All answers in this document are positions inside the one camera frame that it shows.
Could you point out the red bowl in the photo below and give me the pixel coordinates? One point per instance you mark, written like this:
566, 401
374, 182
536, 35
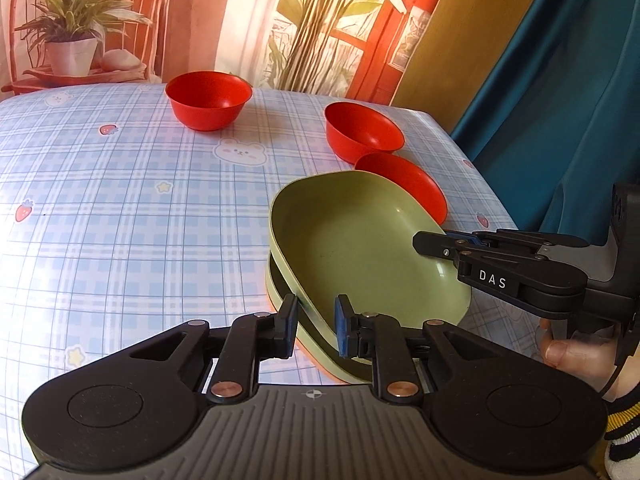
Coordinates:
361, 130
407, 180
209, 100

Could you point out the yellow curtain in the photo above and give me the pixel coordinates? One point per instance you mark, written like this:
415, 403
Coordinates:
445, 35

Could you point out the person's right forearm striped sleeve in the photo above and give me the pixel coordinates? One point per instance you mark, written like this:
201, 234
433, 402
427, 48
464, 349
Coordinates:
622, 435

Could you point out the green oval plate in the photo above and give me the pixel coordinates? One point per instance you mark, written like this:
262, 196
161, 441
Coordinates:
320, 342
370, 230

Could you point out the person's right hand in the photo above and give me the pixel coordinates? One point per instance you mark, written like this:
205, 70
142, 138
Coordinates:
565, 355

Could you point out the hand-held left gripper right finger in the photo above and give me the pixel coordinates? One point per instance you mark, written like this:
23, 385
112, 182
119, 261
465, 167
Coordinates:
344, 331

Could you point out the orange plate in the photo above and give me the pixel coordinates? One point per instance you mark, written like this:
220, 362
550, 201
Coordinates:
345, 383

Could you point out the teal curtain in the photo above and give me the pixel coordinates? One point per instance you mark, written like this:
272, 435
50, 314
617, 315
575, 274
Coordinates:
565, 100

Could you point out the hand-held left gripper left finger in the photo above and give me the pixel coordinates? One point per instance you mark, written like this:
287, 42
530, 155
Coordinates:
287, 329

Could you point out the blue plaid tablecloth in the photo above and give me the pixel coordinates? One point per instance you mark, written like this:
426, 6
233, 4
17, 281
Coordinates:
125, 200

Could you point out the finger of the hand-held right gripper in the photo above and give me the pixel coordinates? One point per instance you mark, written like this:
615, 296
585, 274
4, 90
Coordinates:
500, 276
530, 239

